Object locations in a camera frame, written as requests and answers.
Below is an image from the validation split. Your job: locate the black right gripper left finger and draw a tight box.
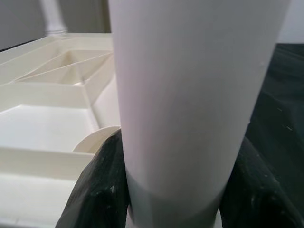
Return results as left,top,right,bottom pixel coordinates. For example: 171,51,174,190
56,129,130,228

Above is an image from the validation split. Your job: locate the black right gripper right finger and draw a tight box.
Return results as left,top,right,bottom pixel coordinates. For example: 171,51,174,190
218,135,304,228

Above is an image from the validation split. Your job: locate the white plastic table top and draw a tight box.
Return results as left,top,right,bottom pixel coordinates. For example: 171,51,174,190
0,32,224,228

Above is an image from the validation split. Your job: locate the white plastic table leg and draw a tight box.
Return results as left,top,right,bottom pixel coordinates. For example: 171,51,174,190
108,0,292,228
39,0,69,36

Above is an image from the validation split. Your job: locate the black cloth cover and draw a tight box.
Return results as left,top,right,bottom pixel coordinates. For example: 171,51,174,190
246,42,304,214

